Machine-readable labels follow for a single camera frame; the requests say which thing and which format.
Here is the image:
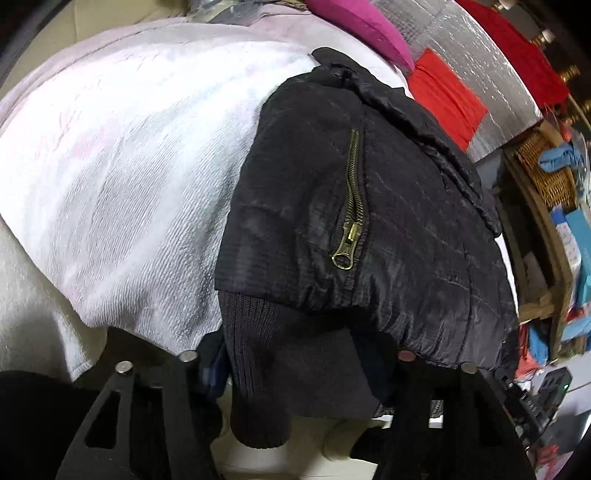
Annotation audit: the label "coral cloth stack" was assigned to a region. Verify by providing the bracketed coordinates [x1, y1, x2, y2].
[517, 318, 591, 374]

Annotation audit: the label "black quilted jacket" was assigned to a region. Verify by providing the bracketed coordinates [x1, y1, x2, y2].
[213, 46, 520, 450]

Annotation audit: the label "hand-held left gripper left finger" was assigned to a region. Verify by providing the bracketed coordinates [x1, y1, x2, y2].
[55, 330, 229, 480]

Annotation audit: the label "silver insulation panel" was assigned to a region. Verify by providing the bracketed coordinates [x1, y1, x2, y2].
[374, 0, 546, 162]

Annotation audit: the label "white blanket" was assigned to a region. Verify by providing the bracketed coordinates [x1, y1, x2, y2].
[0, 4, 520, 384]

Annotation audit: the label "wooden stair railing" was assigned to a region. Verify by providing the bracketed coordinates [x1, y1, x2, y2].
[489, 0, 591, 134]

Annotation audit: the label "red cloth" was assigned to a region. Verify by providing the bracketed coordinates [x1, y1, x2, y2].
[455, 0, 571, 114]

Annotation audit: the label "blue cardboard box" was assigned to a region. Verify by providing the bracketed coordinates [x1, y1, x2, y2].
[549, 208, 591, 305]

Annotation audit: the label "wicker basket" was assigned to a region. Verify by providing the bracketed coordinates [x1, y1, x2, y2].
[515, 122, 580, 210]

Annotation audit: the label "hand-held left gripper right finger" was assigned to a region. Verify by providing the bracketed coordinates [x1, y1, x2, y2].
[355, 332, 539, 480]

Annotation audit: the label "red pillow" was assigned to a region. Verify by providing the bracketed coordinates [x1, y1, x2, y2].
[409, 48, 490, 153]

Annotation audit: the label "wooden side shelf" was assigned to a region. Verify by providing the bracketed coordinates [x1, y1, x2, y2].
[501, 148, 587, 356]

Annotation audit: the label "blue cloth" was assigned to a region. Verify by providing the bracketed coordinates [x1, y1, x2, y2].
[538, 141, 587, 174]

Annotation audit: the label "magenta pillow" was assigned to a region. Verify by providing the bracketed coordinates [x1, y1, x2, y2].
[305, 0, 416, 72]

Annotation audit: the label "grey clothes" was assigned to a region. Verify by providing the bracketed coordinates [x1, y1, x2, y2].
[187, 0, 278, 26]

